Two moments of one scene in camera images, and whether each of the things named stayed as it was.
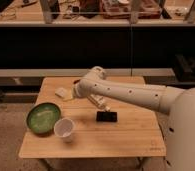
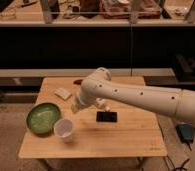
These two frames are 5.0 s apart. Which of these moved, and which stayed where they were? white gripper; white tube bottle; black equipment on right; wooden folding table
Moved: white gripper
Stayed: white tube bottle; wooden folding table; black equipment on right
